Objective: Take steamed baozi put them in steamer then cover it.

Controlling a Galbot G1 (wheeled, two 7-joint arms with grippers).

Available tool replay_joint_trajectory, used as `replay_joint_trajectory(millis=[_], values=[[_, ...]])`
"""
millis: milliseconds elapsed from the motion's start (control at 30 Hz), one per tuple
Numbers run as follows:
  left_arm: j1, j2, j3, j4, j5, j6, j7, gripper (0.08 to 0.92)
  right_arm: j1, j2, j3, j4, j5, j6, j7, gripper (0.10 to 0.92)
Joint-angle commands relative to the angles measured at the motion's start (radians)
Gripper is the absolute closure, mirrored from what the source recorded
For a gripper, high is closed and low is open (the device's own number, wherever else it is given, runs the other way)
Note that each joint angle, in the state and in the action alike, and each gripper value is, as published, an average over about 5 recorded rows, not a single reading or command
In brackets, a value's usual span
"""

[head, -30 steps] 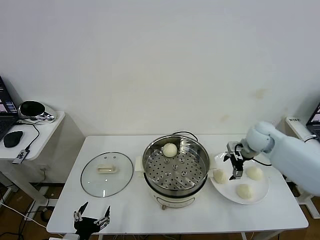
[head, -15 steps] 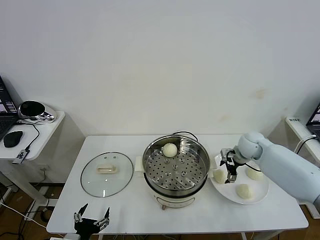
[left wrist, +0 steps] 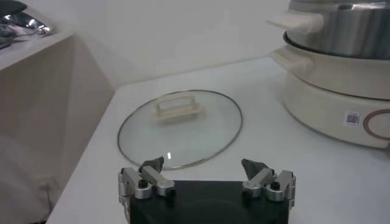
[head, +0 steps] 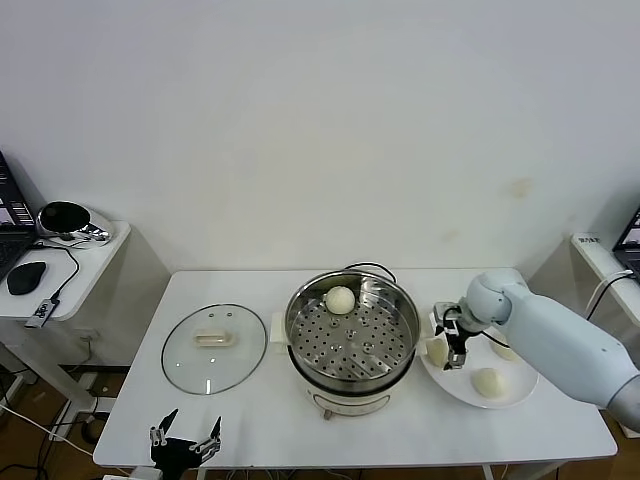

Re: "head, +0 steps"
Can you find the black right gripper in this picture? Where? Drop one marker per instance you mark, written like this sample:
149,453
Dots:
457,340

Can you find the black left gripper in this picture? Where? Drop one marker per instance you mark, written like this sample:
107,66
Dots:
175,452

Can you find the white steamed baozi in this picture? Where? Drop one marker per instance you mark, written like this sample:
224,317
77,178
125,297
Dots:
502,351
340,300
489,382
435,351

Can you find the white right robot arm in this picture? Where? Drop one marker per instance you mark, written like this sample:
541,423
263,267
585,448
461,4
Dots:
550,340

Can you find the stainless steel steamer basket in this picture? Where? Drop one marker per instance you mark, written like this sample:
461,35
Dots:
350,350

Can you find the white round plate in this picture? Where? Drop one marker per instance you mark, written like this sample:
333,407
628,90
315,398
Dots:
460,390

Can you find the dark round floor object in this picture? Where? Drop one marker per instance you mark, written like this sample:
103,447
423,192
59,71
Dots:
92,430

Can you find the grey usb hub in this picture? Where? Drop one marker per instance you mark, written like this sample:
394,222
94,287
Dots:
42,314

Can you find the white side table with mouse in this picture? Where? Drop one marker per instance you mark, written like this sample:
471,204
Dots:
90,270

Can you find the black computer mouse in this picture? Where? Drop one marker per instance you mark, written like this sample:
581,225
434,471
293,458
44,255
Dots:
26,277

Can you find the chrome dome device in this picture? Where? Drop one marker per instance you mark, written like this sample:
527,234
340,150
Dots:
62,217

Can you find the black laptop with lit screen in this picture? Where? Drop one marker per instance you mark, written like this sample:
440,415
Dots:
12,210

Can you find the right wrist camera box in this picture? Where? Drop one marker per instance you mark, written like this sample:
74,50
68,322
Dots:
444,314

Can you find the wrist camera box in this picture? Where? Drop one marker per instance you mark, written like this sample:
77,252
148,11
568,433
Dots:
145,474
444,314

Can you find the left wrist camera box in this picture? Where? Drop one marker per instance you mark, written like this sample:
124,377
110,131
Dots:
145,474

